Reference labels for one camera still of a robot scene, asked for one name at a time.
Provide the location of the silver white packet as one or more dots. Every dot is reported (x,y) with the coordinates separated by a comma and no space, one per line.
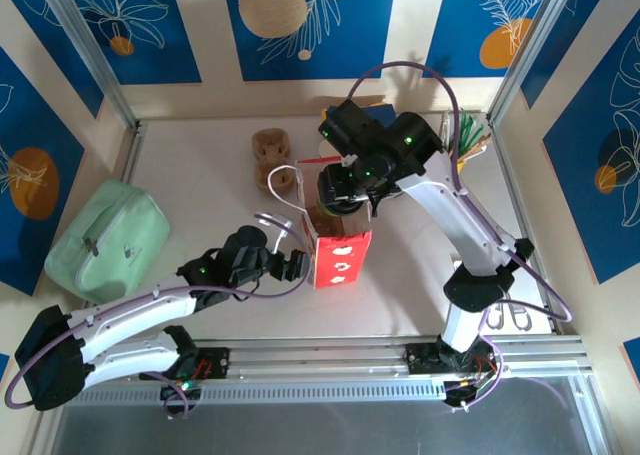
(456,265)

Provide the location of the blue napkin stack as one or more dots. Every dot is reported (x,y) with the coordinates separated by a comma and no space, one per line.
(382,111)

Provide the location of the red white paper bag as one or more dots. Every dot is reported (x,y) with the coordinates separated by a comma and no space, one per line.
(340,265)

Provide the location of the aluminium frame post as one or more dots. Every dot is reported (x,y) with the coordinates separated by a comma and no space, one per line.
(529,50)
(90,50)

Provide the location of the brown cardboard cup carrier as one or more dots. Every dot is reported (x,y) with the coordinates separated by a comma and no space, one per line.
(270,142)

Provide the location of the aluminium front rail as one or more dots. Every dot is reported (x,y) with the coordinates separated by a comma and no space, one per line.
(325,355)

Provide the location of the mint green zip pouch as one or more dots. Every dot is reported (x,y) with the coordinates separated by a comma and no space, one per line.
(110,235)

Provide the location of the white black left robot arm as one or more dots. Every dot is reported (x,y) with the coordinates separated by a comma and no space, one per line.
(130,310)

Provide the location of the wooden stirrer stick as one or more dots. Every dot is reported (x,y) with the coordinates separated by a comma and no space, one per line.
(479,149)

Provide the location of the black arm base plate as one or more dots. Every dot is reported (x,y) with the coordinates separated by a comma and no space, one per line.
(220,357)
(417,362)

